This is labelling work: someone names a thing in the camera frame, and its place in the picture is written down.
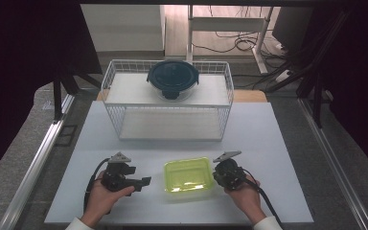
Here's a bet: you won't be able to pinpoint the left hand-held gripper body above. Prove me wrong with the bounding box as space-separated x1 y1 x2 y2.
101 151 132 193

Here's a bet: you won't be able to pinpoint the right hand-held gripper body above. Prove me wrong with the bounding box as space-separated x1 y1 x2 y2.
212 150 247 192

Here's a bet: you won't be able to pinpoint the yellow-green plastic container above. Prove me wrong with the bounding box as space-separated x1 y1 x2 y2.
163 156 216 202

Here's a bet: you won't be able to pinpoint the white wire rack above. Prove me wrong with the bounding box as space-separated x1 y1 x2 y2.
100 58 236 142

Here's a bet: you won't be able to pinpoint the round container dark blue lid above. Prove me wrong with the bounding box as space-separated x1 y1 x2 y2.
146 59 201 103

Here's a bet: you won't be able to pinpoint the person's left hand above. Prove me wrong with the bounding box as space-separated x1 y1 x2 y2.
80 171 136 229

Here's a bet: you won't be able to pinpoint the person's right hand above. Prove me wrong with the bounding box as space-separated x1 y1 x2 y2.
224 178 267 225

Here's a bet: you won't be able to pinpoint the black metal stand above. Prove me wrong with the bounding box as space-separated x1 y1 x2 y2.
264 6 357 129
52 72 104 125

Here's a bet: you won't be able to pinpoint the white power strip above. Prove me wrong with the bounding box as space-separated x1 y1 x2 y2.
274 69 290 83

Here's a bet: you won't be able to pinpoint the white cabinet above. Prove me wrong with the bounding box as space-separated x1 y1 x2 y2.
80 4 167 53

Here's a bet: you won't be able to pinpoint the black curtain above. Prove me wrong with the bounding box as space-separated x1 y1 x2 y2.
312 0 368 175
0 0 104 187

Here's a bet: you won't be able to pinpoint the dark monitor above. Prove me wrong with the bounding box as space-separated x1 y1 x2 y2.
271 7 314 53

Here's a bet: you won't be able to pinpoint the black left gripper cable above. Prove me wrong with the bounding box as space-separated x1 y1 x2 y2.
82 157 111 214

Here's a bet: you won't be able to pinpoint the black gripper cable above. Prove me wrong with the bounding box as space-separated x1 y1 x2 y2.
82 157 111 214
241 168 284 230

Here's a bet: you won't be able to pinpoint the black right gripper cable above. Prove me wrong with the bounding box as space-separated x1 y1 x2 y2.
241 168 284 230

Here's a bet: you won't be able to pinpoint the aluminium rail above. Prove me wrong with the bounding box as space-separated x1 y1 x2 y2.
298 97 368 230
0 93 77 230

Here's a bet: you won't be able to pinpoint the black floor cables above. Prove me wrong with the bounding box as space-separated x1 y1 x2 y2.
191 5 289 60

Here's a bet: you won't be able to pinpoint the white desk frame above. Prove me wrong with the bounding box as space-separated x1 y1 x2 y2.
186 4 274 76

